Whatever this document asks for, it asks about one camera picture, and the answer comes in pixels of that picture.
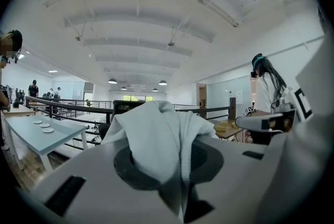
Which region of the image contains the black metal railing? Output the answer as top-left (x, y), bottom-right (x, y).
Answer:
top-left (25, 96), bottom-right (237, 151)

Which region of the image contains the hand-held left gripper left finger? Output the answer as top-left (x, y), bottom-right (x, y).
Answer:
top-left (31, 142), bottom-right (184, 224)

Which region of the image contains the brown door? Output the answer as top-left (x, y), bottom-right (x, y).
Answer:
top-left (196, 83), bottom-right (208, 116)

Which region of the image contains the white clothing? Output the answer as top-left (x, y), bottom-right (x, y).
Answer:
top-left (100, 99), bottom-right (217, 221)

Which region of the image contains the wooden desk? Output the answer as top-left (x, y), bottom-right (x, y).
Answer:
top-left (2, 104), bottom-right (36, 119)

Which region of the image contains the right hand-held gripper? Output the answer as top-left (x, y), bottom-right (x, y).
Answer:
top-left (235, 34), bottom-right (334, 145)

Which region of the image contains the light blue table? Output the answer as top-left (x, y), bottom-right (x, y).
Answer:
top-left (4, 114), bottom-right (89, 174)

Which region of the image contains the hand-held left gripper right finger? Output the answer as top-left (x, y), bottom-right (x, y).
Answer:
top-left (187, 118), bottom-right (334, 224)

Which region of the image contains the black office chair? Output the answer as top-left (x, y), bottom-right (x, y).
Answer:
top-left (98, 99), bottom-right (147, 140)

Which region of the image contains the wooden side table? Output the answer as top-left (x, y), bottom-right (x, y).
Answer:
top-left (214, 119), bottom-right (245, 142)

